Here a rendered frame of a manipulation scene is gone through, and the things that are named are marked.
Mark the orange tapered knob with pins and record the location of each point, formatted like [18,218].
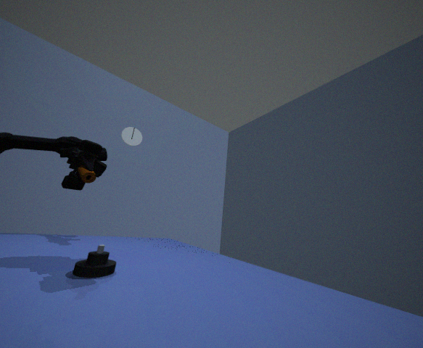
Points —
[86,175]

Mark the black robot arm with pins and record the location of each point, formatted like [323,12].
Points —
[63,145]

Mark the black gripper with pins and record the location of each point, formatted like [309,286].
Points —
[78,158]

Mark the black round pedestal with silver shaft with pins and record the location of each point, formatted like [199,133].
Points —
[97,265]

